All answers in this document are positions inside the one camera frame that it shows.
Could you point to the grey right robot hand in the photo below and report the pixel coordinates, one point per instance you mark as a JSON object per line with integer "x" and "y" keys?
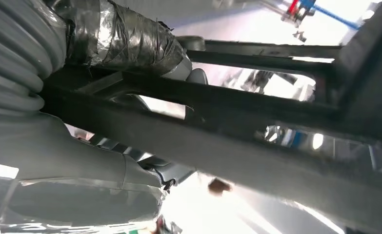
{"x": 64, "y": 151}

